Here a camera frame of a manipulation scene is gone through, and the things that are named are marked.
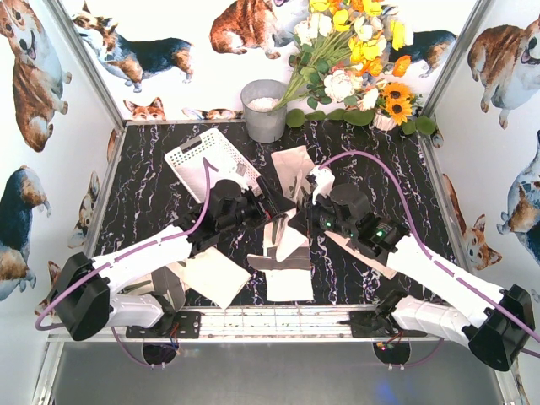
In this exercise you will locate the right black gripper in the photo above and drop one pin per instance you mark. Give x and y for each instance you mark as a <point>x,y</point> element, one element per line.
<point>307,217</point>

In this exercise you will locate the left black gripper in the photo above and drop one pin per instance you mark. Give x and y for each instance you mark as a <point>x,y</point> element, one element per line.
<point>265,202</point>

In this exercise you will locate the white glove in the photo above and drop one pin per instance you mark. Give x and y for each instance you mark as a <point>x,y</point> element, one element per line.
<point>212,275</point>
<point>293,166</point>

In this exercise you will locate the grey-palm glove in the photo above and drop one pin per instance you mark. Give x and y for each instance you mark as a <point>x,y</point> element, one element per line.
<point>348,247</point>
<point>162,282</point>
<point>285,262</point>

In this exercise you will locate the white perforated storage basket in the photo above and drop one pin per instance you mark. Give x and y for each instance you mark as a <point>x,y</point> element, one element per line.
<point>226,163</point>

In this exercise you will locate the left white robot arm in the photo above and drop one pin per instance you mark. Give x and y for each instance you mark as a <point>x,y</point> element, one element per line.
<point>88,293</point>

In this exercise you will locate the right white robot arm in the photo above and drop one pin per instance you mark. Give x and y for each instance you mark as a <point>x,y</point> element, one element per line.
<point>493,323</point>

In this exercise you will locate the grey metal bucket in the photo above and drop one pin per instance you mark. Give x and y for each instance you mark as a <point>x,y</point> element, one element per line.
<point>265,121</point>

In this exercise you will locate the sunflower pot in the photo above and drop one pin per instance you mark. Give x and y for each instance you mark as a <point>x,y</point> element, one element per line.
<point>396,105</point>

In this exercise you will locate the artificial flower bouquet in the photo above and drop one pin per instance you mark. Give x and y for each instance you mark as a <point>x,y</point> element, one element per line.
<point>341,51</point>

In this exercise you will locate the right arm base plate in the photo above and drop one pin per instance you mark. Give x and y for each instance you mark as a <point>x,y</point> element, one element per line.
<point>369,324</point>

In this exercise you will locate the aluminium front rail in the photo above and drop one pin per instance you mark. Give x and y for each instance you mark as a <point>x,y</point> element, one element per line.
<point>293,321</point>

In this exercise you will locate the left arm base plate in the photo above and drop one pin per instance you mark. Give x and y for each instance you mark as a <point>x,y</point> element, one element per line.
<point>183,324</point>

